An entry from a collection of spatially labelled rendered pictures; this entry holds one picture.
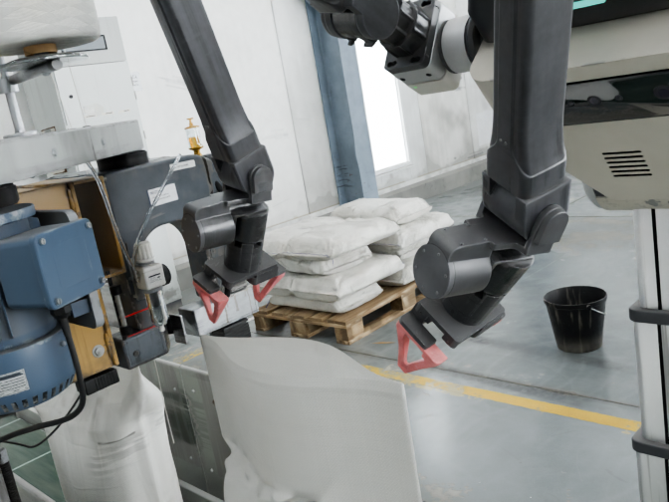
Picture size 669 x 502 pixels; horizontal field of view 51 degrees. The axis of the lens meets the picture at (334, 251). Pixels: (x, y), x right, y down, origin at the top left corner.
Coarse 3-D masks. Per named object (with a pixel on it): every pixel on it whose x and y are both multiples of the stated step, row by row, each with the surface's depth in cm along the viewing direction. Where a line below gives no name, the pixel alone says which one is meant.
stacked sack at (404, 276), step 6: (408, 258) 455; (408, 264) 443; (402, 270) 437; (408, 270) 437; (390, 276) 441; (396, 276) 438; (402, 276) 436; (408, 276) 436; (378, 282) 449; (384, 282) 445; (390, 282) 439; (396, 282) 436; (402, 282) 435; (408, 282) 438
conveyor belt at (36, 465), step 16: (0, 432) 262; (32, 432) 257; (16, 448) 246; (32, 448) 244; (48, 448) 242; (16, 464) 234; (32, 464) 232; (48, 464) 230; (32, 480) 221; (48, 480) 219; (64, 496) 207
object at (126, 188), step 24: (96, 168) 139; (120, 168) 118; (144, 168) 118; (168, 168) 122; (192, 168) 125; (120, 192) 115; (144, 192) 119; (192, 192) 125; (216, 192) 129; (120, 216) 116; (144, 216) 119; (168, 216) 122; (144, 240) 119; (192, 264) 133; (240, 288) 134; (144, 312) 119
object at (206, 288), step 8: (200, 280) 107; (208, 280) 107; (200, 288) 107; (208, 288) 106; (216, 288) 106; (200, 296) 109; (208, 296) 110; (216, 296) 106; (224, 296) 106; (208, 304) 110; (216, 304) 105; (224, 304) 106; (208, 312) 111; (216, 312) 108; (216, 320) 110
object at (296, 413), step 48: (240, 384) 108; (288, 384) 99; (336, 384) 95; (384, 384) 91; (240, 432) 118; (288, 432) 101; (336, 432) 98; (384, 432) 94; (240, 480) 115; (288, 480) 104; (336, 480) 100; (384, 480) 96
